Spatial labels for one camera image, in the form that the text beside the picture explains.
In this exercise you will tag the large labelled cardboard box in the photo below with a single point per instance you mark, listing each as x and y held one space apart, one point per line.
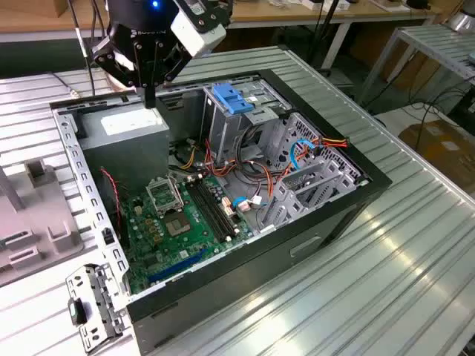
445 148

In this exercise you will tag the grey parts rack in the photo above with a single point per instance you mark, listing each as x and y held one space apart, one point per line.
37 207

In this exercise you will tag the CPU socket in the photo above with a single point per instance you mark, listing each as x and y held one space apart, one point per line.
177 224

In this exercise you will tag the black RAM slot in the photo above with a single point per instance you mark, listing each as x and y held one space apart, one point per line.
219 207
208 211

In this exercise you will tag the grey optical drive cage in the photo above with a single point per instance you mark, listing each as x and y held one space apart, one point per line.
222 130

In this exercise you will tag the silver metal cylinder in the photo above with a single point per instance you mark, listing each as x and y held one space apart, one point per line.
464 20

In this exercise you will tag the blue plastic drive latch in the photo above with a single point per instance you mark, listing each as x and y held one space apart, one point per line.
230 100

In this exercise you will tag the long wooden desk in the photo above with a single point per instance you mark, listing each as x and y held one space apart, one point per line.
297 13

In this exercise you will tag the black open PC case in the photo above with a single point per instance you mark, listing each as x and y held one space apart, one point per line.
241 282

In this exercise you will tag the green RAM stick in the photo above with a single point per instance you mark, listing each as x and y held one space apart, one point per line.
2 243

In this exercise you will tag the green motherboard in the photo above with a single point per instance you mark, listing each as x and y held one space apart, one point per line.
202 226

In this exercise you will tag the blue expansion slot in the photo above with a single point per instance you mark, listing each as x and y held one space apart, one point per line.
178 266

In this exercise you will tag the metal expansion bracket retainer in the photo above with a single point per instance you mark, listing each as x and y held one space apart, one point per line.
100 296

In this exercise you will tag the grey power supply unit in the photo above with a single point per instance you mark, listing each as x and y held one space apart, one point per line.
126 155

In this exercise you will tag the grey metal disk bay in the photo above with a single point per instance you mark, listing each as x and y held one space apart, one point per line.
289 207

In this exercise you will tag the black plastic latch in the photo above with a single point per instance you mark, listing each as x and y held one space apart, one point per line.
77 312

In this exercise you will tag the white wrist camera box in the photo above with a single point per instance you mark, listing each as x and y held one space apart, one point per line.
193 33

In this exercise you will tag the black tripod stand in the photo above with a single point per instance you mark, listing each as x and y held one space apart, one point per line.
327 22

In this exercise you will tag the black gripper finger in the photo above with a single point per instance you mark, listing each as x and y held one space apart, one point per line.
157 63
139 66

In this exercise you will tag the black case fan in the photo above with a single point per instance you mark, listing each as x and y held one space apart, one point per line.
111 207

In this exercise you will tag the brown boxes under table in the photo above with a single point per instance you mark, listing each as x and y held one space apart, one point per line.
412 70

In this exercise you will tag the small white box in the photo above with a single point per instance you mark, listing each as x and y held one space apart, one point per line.
311 4

